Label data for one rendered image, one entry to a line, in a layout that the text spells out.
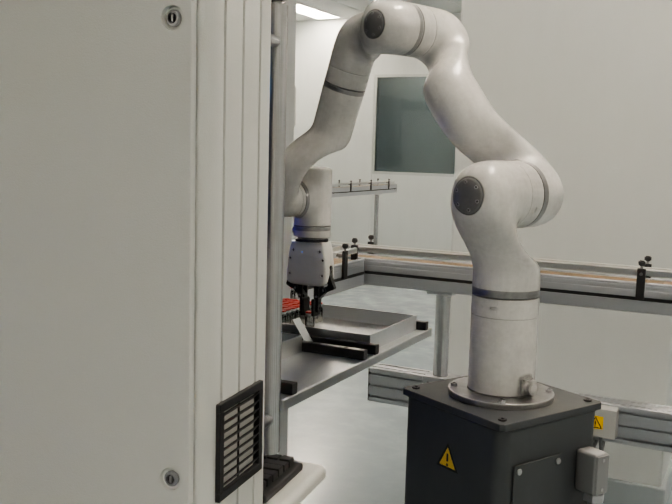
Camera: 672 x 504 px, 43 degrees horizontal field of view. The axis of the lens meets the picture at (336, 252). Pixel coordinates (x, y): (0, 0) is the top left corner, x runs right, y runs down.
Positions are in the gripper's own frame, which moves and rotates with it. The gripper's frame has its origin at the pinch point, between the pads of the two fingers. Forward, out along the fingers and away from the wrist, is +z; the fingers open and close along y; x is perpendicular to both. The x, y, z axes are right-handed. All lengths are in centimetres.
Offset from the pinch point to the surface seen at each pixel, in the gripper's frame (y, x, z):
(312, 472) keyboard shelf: 32, -57, 14
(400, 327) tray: 19.6, 6.6, 3.8
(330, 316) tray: -2.9, 15.8, 5.3
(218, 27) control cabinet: 37, -91, -48
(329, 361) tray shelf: 16.4, -21.6, 6.1
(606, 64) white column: 35, 154, -69
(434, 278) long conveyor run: -4, 93, 5
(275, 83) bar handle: 33, -72, -44
